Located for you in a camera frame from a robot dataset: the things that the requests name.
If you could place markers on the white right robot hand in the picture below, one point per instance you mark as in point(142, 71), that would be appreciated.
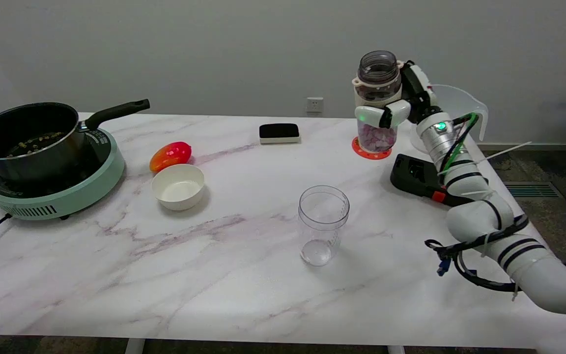
point(418, 88)

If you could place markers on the clear plastic bottle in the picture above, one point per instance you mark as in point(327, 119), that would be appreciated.
point(379, 66)

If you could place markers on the pink white candy pieces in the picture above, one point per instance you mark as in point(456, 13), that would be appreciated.
point(376, 138)

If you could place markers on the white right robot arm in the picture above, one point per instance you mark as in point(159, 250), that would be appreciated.
point(479, 211)

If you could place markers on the clear plastic measuring cup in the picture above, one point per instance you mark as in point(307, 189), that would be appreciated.
point(323, 211)

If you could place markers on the clear plastic pitcher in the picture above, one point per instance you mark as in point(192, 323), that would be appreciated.
point(460, 103)

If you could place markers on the black device with orange button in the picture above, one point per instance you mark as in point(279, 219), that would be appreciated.
point(413, 174)

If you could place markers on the white zip tie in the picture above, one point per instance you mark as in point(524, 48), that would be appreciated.
point(504, 151)

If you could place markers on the black white eraser block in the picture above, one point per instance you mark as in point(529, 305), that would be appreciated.
point(279, 131)

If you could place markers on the floor vent grille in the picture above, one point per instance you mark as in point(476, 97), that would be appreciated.
point(533, 190)

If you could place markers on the red orange toy mango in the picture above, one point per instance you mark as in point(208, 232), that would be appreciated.
point(170, 155)

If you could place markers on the white bowl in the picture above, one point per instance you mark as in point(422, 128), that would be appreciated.
point(178, 189)

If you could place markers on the white table leg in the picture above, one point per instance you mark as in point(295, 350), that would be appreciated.
point(134, 346)
point(396, 349)

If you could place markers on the green induction cooker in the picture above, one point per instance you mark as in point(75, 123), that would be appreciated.
point(67, 194)

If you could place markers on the white wall outlet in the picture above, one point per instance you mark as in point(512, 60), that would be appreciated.
point(314, 104)

